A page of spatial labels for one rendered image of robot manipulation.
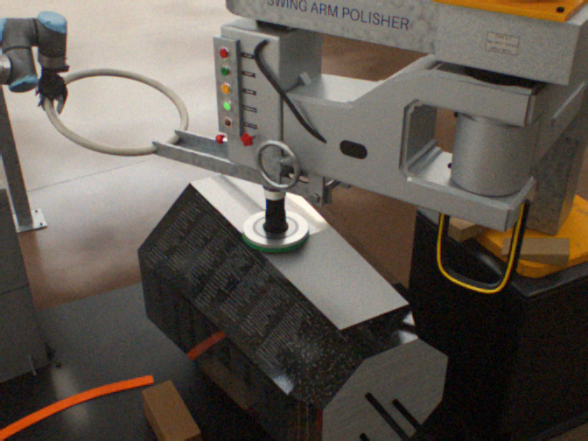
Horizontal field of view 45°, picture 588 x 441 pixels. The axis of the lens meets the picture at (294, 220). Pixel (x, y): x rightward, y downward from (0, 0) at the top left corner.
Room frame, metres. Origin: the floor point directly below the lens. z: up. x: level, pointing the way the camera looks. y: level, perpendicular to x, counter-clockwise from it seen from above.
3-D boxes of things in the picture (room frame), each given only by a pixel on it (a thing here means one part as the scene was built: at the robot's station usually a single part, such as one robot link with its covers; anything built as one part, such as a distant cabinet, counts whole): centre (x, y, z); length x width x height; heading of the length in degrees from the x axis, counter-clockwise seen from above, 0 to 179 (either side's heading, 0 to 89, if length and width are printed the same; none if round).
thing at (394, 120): (1.72, -0.26, 1.28); 0.74 x 0.23 x 0.49; 57
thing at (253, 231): (1.94, 0.06, 0.84); 0.21 x 0.21 x 0.01
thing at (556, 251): (1.90, -0.78, 0.80); 0.20 x 0.10 x 0.05; 72
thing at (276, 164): (1.78, 0.03, 1.18); 0.15 x 0.10 x 0.15; 57
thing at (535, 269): (2.12, -0.85, 0.76); 0.49 x 0.49 x 0.05; 27
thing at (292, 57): (1.90, -0.01, 1.30); 0.36 x 0.22 x 0.45; 57
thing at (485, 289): (1.58, -0.49, 1.03); 0.23 x 0.03 x 0.32; 57
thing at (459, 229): (2.05, -0.60, 0.81); 0.20 x 0.10 x 0.05; 125
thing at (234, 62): (1.89, 0.18, 1.35); 0.08 x 0.03 x 0.28; 57
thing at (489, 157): (1.58, -0.49, 1.32); 0.19 x 0.19 x 0.20
